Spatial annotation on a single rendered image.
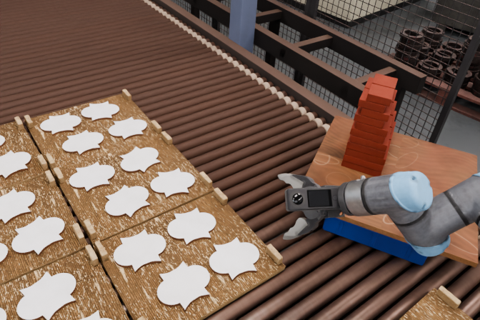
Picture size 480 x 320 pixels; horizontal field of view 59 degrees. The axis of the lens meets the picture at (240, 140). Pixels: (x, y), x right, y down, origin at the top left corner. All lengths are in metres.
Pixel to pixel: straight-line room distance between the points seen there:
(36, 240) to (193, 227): 0.43
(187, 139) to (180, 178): 0.27
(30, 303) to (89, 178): 0.45
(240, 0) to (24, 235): 1.47
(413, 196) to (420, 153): 0.76
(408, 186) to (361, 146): 0.55
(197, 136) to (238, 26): 0.80
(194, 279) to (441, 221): 0.62
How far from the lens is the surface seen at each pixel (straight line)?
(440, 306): 1.30
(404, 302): 1.29
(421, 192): 0.84
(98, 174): 1.48
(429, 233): 0.91
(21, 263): 1.31
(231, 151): 1.61
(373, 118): 1.31
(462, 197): 0.91
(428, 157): 1.58
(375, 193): 0.86
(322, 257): 1.31
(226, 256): 1.22
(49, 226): 1.36
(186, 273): 1.19
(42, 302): 1.21
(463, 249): 1.31
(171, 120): 1.75
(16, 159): 1.62
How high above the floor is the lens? 1.91
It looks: 37 degrees down
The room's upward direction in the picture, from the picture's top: 5 degrees clockwise
